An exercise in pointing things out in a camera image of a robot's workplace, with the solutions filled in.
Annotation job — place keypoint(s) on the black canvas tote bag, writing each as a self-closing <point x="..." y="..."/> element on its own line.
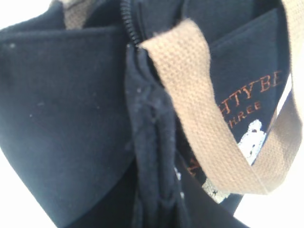
<point x="152" y="113"/>

